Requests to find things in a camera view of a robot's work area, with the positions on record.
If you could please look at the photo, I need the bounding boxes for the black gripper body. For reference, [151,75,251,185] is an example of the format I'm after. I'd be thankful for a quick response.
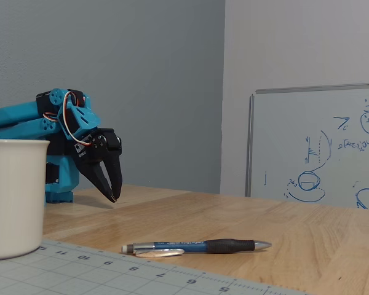
[74,127,114,168]

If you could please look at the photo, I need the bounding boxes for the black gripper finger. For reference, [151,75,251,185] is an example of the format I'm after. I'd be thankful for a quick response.
[105,128,124,202]
[78,159,117,204]

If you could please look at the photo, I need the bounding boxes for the blue mechanical pencil black grip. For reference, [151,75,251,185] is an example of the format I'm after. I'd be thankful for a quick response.
[122,238,273,258]

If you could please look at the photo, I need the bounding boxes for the white ceramic mug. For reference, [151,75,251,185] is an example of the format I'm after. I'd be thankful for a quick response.
[0,138,51,262]

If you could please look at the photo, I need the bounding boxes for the grey cutting mat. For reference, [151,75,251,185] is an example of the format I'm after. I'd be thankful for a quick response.
[0,238,315,295]

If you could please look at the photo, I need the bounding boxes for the whiteboard with blue drawings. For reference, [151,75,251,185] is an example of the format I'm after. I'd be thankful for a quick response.
[245,82,369,211]

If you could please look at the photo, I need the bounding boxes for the white red wrist servo cable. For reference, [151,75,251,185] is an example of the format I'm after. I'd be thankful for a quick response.
[60,90,93,147]

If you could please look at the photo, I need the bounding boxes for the short red black servo cable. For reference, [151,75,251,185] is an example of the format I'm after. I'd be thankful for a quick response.
[42,111,59,124]

